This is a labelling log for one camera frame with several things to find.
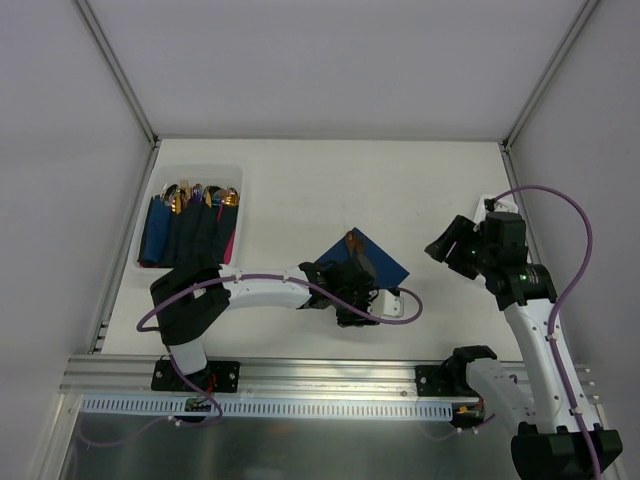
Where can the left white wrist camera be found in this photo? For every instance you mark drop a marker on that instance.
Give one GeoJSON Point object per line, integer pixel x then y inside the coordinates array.
{"type": "Point", "coordinates": [388, 304]}

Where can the blue paper napkin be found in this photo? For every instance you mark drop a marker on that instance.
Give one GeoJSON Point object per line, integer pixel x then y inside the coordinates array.
{"type": "Point", "coordinates": [390, 273]}

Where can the white plastic bin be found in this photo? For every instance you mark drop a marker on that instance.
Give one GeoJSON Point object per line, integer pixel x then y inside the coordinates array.
{"type": "Point", "coordinates": [221, 174]}

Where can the wooden spoon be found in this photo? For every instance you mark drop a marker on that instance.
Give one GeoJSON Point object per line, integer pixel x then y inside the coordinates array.
{"type": "Point", "coordinates": [351, 242]}

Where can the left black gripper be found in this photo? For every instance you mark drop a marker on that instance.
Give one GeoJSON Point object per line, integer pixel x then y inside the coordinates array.
{"type": "Point", "coordinates": [353, 279]}

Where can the white slotted cable duct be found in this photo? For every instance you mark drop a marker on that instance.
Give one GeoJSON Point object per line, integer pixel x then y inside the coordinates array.
{"type": "Point", "coordinates": [434, 411]}

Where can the white perforated utensil tray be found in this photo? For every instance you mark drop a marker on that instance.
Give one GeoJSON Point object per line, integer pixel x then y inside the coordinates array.
{"type": "Point", "coordinates": [487, 204]}

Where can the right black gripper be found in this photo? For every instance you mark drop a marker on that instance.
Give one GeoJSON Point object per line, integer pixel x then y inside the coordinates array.
{"type": "Point", "coordinates": [463, 248]}

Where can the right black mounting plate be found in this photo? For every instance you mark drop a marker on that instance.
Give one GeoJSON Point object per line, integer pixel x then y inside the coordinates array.
{"type": "Point", "coordinates": [455, 380]}

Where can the rolled napkin bundles with cutlery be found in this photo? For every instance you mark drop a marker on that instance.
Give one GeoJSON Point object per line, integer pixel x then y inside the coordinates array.
{"type": "Point", "coordinates": [188, 219]}

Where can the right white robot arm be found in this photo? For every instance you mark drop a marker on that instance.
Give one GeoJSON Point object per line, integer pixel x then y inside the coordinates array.
{"type": "Point", "coordinates": [556, 432]}

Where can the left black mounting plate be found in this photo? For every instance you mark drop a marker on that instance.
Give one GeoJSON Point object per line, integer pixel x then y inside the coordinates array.
{"type": "Point", "coordinates": [217, 376]}

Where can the black mounting plate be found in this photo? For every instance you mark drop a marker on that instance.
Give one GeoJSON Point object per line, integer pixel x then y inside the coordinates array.
{"type": "Point", "coordinates": [217, 376]}
{"type": "Point", "coordinates": [455, 380]}

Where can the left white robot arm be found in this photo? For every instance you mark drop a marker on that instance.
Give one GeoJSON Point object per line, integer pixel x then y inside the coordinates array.
{"type": "Point", "coordinates": [191, 297]}

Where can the wooden fork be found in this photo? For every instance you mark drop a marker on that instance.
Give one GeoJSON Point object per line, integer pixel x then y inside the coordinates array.
{"type": "Point", "coordinates": [358, 245]}

